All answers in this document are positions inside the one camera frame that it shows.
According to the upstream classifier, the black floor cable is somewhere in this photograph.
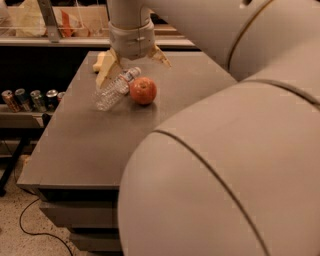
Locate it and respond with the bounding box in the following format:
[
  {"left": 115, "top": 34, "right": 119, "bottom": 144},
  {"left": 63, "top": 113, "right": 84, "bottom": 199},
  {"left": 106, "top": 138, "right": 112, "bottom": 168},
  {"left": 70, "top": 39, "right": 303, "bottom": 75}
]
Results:
[{"left": 14, "top": 166, "right": 74, "bottom": 256}]

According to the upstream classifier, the grey drawer cabinet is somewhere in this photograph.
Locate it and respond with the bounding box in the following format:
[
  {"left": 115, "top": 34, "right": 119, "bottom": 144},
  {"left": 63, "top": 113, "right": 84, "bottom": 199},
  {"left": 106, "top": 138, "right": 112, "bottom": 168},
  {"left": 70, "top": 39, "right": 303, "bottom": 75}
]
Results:
[{"left": 16, "top": 50, "right": 238, "bottom": 256}]

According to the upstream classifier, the green drink can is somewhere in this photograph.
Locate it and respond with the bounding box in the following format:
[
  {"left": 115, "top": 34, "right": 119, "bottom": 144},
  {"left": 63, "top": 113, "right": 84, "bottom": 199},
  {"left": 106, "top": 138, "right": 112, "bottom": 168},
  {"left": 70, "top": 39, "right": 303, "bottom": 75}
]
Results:
[{"left": 30, "top": 90, "right": 47, "bottom": 112}]

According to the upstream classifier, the dark drink can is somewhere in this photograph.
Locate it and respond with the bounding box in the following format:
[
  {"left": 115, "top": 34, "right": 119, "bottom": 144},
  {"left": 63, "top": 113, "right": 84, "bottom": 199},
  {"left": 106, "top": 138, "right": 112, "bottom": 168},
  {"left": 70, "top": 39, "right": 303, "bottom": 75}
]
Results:
[{"left": 46, "top": 89, "right": 58, "bottom": 111}]

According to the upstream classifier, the clear plastic water bottle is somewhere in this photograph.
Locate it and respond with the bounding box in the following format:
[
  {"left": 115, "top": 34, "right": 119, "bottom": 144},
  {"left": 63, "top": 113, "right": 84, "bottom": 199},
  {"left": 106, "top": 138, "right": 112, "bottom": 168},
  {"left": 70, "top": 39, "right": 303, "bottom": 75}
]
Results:
[{"left": 94, "top": 67, "right": 141, "bottom": 111}]

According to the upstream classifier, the left metal bracket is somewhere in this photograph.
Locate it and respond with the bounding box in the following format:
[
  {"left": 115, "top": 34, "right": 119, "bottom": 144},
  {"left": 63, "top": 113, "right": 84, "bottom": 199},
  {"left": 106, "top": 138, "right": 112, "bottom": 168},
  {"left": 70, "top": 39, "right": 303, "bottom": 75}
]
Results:
[{"left": 37, "top": 0, "right": 61, "bottom": 43}]

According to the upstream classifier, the lower grey drawer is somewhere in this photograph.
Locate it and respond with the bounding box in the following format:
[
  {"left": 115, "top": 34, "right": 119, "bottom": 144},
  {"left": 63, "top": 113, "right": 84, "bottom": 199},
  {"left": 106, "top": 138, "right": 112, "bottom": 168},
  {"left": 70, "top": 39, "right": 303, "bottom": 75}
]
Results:
[{"left": 69, "top": 233, "right": 122, "bottom": 252}]

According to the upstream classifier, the red apple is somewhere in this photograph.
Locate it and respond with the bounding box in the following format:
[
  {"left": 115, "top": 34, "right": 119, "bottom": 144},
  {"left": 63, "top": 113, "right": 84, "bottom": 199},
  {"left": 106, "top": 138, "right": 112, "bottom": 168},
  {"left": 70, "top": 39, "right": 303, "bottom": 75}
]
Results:
[{"left": 130, "top": 77, "right": 157, "bottom": 105}]

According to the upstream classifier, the orange drink can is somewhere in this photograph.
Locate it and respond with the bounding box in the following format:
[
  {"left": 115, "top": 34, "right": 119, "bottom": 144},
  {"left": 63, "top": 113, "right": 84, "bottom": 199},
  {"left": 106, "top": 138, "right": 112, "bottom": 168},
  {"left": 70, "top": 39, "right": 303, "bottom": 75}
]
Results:
[{"left": 1, "top": 90, "right": 21, "bottom": 113}]

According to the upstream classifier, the black table leg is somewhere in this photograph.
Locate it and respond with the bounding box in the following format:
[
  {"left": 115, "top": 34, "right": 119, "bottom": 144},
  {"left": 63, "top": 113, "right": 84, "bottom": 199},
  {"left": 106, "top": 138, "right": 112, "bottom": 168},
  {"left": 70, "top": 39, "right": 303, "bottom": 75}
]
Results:
[{"left": 0, "top": 137, "right": 28, "bottom": 197}]

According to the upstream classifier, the yellow sponge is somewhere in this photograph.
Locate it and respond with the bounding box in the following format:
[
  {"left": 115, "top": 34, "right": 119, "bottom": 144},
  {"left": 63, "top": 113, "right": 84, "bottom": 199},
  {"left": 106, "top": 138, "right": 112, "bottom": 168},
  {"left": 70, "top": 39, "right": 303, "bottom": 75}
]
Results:
[{"left": 93, "top": 52, "right": 105, "bottom": 73}]

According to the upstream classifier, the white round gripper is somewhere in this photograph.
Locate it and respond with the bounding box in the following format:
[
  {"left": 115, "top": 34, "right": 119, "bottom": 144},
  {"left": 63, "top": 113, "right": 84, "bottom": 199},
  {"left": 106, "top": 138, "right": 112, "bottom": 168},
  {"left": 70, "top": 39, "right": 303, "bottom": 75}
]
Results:
[{"left": 96, "top": 21, "right": 171, "bottom": 89}]

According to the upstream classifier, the red drink can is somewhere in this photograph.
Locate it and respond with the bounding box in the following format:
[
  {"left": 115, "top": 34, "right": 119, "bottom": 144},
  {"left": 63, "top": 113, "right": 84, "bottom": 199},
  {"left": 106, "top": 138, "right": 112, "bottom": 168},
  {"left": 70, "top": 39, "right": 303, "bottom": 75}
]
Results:
[{"left": 57, "top": 92, "right": 65, "bottom": 103}]

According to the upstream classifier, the upper grey drawer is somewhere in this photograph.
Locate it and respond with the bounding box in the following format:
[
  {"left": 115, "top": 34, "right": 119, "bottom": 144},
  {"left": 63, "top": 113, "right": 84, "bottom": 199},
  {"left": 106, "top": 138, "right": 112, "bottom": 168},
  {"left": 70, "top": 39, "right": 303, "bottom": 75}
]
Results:
[{"left": 40, "top": 201, "right": 118, "bottom": 229}]

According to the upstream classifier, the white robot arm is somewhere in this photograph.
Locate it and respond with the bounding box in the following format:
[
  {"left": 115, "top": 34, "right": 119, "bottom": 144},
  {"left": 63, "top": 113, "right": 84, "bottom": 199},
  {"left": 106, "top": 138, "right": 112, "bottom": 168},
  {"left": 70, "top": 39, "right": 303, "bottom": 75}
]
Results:
[{"left": 107, "top": 0, "right": 320, "bottom": 256}]

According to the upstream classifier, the orange white bag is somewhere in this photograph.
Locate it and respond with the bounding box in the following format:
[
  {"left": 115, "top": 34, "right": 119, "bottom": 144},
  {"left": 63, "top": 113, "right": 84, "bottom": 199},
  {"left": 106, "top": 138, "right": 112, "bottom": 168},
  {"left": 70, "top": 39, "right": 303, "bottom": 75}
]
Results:
[{"left": 53, "top": 8, "right": 91, "bottom": 38}]

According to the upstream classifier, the grey drawer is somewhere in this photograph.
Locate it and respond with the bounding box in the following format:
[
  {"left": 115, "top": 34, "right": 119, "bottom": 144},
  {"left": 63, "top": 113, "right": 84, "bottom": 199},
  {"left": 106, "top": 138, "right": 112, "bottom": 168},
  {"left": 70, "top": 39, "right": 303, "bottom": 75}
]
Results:
[
  {"left": 69, "top": 233, "right": 122, "bottom": 252},
  {"left": 40, "top": 201, "right": 118, "bottom": 229}
]

